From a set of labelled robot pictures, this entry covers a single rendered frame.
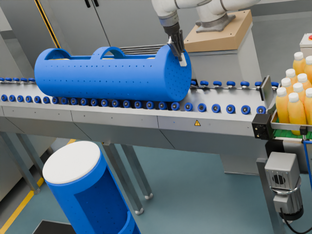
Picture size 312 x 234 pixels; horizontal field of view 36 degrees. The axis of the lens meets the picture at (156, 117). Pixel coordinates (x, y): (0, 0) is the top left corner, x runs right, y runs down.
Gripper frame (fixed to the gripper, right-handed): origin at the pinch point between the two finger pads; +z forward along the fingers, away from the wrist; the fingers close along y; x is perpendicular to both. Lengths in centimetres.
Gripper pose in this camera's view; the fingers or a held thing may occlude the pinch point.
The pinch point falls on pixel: (181, 59)
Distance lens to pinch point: 240.3
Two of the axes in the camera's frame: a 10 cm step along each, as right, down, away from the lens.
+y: 4.5, -6.2, 6.4
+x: -8.4, -0.5, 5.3
